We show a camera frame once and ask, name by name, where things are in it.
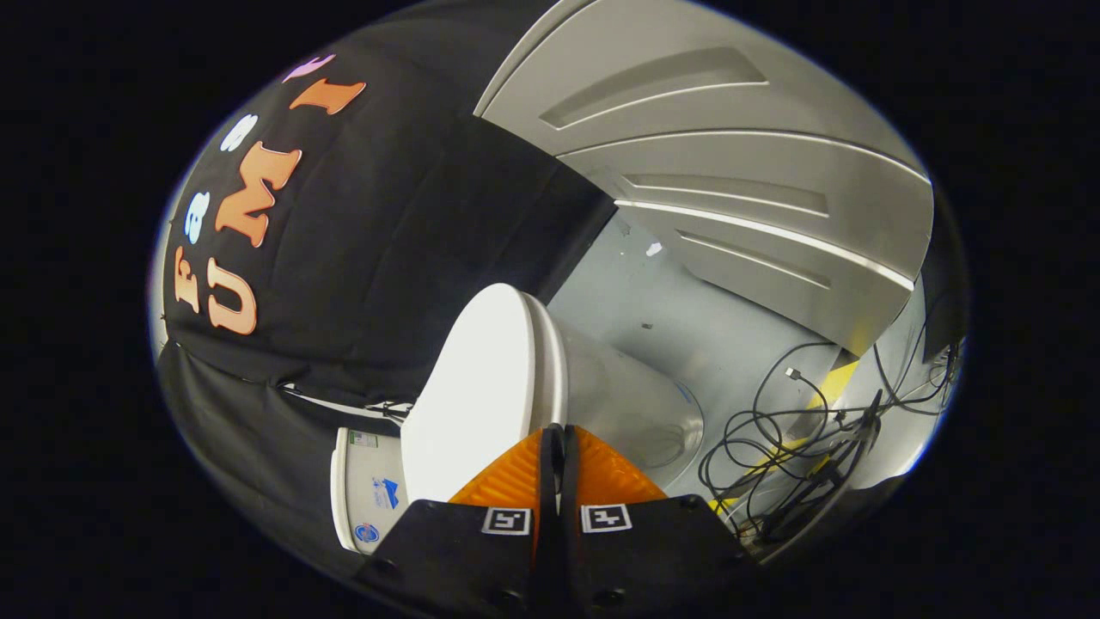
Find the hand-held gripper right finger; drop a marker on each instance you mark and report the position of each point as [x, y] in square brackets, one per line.
[653, 550]

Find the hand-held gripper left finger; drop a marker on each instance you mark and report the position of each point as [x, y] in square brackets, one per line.
[455, 550]

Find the white toilet lid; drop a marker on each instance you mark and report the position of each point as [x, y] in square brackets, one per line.
[473, 387]

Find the white toilet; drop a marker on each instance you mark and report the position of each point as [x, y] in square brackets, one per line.
[619, 404]

